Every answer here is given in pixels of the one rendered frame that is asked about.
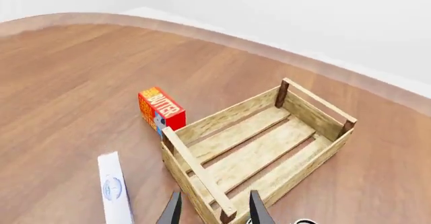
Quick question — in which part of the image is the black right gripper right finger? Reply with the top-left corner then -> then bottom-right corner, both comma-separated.
249,190 -> 276,224

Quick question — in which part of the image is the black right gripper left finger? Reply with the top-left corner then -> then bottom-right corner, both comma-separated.
156,190 -> 183,224

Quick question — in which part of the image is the wooden slat tray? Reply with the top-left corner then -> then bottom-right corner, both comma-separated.
160,77 -> 358,224

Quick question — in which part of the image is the white printed box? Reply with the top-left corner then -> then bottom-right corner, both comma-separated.
97,151 -> 135,224

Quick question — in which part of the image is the red butter box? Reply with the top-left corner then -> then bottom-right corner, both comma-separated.
137,86 -> 187,137

